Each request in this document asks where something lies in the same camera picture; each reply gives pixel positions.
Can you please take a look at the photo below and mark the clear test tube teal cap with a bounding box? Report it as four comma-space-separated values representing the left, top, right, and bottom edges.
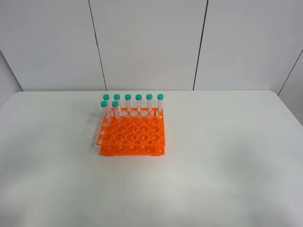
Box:
112, 101, 121, 123

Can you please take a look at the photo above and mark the orange test tube rack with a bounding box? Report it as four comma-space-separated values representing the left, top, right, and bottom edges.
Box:
96, 108, 165, 156

